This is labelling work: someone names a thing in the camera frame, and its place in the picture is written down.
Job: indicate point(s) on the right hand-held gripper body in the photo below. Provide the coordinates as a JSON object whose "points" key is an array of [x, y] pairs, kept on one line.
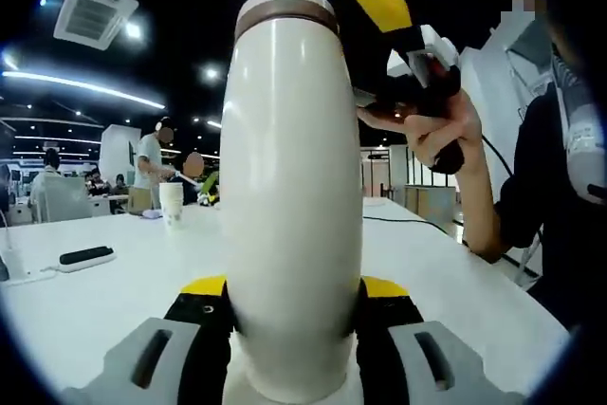
{"points": [[438, 54]]}

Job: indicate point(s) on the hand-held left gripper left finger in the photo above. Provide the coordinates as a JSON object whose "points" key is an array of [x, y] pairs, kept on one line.
{"points": [[152, 362]]}

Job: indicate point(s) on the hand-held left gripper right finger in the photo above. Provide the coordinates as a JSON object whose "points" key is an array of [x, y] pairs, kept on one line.
{"points": [[427, 362]]}

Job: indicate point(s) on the cream water cup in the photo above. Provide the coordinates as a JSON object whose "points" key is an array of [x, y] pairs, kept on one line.
{"points": [[289, 187]]}

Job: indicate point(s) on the person's right hand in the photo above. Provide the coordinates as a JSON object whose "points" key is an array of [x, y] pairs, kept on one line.
{"points": [[427, 134]]}

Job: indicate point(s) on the white table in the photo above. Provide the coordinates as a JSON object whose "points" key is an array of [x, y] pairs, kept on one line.
{"points": [[118, 300]]}

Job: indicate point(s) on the black white power strip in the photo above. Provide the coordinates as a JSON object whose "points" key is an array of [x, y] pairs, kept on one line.
{"points": [[87, 259]]}

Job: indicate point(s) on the long white power strip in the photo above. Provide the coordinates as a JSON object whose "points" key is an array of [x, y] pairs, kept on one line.
{"points": [[35, 274]]}

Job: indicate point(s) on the small purple pouch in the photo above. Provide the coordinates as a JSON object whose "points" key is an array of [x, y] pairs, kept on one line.
{"points": [[152, 213]]}

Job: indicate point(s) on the stack of paper cups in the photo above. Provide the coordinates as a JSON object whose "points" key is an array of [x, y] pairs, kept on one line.
{"points": [[171, 206]]}

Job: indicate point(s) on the white worn chest device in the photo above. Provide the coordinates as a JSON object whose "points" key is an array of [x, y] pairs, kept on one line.
{"points": [[583, 139]]}

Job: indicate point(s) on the operator in black shirt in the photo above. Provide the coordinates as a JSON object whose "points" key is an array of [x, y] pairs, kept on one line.
{"points": [[559, 258]]}

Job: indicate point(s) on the white charger cube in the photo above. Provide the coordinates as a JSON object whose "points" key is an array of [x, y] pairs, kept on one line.
{"points": [[13, 263]]}

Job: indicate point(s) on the green yellow toy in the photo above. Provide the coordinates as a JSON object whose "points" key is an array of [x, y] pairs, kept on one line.
{"points": [[211, 187]]}

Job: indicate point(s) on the ceiling air conditioner vent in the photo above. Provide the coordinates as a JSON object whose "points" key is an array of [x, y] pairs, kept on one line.
{"points": [[95, 16]]}

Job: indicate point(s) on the curved ceiling light strip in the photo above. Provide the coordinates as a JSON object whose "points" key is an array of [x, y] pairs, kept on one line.
{"points": [[71, 85]]}

